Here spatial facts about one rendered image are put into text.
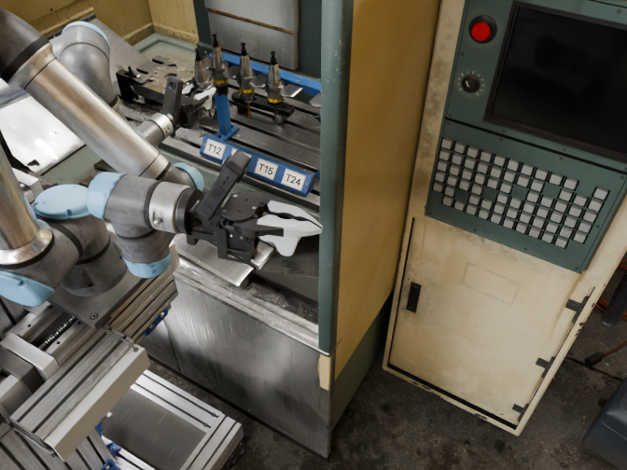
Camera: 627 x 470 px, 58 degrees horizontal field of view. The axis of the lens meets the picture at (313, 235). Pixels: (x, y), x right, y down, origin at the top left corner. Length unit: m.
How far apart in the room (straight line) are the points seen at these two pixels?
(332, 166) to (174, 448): 1.36
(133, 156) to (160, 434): 1.38
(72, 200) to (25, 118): 1.63
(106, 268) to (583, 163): 1.09
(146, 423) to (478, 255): 1.31
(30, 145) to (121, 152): 1.75
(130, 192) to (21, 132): 1.93
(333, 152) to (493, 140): 0.49
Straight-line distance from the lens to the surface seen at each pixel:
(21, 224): 1.10
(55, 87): 1.01
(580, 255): 1.58
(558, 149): 1.41
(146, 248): 0.95
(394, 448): 2.37
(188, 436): 2.18
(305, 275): 1.81
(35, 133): 2.79
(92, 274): 1.32
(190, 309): 1.93
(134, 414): 2.27
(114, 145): 1.01
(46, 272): 1.16
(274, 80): 1.80
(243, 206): 0.83
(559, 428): 2.58
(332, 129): 1.06
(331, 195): 1.15
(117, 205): 0.89
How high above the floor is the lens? 2.15
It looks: 45 degrees down
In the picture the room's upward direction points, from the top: straight up
